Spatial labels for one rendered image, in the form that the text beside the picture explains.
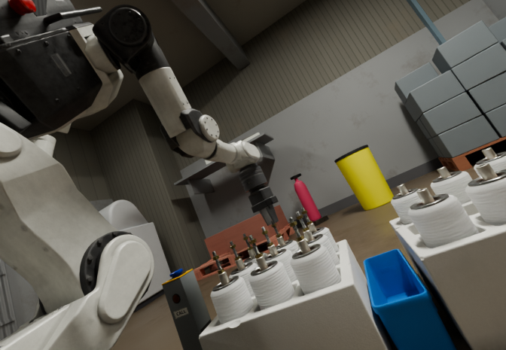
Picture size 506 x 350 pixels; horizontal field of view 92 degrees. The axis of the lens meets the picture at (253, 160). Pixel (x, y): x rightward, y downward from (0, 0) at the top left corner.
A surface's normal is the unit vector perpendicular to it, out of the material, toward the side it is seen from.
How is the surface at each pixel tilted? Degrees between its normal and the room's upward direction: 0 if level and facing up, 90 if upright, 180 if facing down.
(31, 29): 102
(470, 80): 90
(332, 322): 90
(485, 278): 90
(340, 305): 90
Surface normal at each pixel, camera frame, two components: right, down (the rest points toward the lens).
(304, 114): -0.35, -0.07
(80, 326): 0.76, -0.20
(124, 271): 0.84, -0.46
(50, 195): 0.98, -0.06
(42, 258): -0.11, 0.37
